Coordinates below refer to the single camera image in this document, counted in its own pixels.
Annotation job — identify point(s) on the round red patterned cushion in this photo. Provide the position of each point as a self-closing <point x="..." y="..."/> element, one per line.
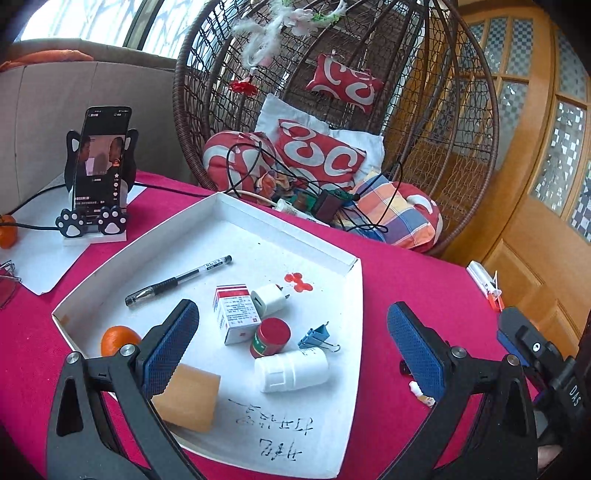
<point x="219" y="157"/>
<point x="429" y="207"/>

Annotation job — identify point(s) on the eyeglasses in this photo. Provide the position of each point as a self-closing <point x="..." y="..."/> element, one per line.
<point x="9" y="278"/>

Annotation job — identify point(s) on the red flower ornament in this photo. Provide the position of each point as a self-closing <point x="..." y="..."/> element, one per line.
<point x="244" y="85"/>

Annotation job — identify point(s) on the orange cloth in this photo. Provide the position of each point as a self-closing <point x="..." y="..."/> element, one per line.
<point x="55" y="56"/>

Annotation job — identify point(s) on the tan tape roll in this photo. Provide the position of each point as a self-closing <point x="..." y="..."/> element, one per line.
<point x="189" y="397"/>

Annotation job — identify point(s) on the window with metal grille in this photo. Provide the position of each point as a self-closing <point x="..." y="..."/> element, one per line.
<point x="92" y="23"/>

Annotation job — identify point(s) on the small tangerine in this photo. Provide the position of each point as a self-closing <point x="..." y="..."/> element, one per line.
<point x="7" y="233"/>
<point x="117" y="339"/>

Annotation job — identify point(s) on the black cat phone stand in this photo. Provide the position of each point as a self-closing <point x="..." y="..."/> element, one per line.
<point x="71" y="221"/>

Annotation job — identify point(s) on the colourful crumpled cloth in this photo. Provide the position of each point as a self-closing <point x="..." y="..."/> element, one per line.
<point x="270" y="180"/>

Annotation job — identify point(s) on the small red patterned cushion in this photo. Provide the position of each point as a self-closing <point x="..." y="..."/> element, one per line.
<point x="346" y="83"/>

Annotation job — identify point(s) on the wooden glazed door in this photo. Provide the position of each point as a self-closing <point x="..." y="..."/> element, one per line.
<point x="531" y="258"/>

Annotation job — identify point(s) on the red and white medicine box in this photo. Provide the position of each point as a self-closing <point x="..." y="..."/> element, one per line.
<point x="238" y="318"/>

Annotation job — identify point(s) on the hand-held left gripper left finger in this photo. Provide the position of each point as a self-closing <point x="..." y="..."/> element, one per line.
<point x="168" y="350"/>

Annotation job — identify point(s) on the black power adapter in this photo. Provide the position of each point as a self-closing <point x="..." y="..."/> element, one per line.
<point x="328" y="204"/>

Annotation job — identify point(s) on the red tablecloth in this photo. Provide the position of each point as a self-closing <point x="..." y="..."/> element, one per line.
<point x="415" y="277"/>

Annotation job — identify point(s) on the white charger plug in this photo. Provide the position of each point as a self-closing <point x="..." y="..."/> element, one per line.
<point x="268" y="300"/>

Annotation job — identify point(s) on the blue binder clip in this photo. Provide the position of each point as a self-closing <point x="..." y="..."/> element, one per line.
<point x="314" y="336"/>

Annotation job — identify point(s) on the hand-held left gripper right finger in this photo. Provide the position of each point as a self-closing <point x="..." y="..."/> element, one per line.
<point x="415" y="350"/>

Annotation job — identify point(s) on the black smartphone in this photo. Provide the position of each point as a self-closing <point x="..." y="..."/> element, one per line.
<point x="101" y="161"/>

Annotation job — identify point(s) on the white cardboard tray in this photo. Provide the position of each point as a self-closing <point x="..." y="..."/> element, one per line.
<point x="277" y="258"/>

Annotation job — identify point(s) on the square red patterned cushion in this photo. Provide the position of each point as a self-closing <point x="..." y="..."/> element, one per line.
<point x="318" y="154"/>

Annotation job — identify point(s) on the brown wicker egg chair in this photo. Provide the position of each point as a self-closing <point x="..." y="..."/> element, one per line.
<point x="438" y="115"/>

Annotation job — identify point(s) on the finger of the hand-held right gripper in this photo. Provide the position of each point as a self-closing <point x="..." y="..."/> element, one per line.
<point x="510" y="344"/>

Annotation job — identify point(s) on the white pillow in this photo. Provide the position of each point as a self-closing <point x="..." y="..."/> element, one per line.
<point x="277" y="113"/>

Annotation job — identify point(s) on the red capped small jar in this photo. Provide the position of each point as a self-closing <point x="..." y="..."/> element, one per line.
<point x="272" y="334"/>

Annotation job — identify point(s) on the white paper sheet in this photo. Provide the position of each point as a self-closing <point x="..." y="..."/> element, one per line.
<point x="46" y="263"/>

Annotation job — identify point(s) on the small white plastic piece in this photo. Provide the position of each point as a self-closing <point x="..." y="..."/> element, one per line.
<point x="418" y="390"/>

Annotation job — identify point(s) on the white pill bottle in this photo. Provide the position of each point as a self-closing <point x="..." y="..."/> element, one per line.
<point x="291" y="371"/>

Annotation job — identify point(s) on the black gel pen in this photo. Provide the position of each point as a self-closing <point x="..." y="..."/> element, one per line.
<point x="184" y="278"/>

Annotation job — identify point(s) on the plaid cushion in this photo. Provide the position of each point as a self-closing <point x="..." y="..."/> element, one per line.
<point x="397" y="207"/>

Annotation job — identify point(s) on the white dreamcatcher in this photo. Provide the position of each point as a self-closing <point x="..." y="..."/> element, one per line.
<point x="263" y="41"/>

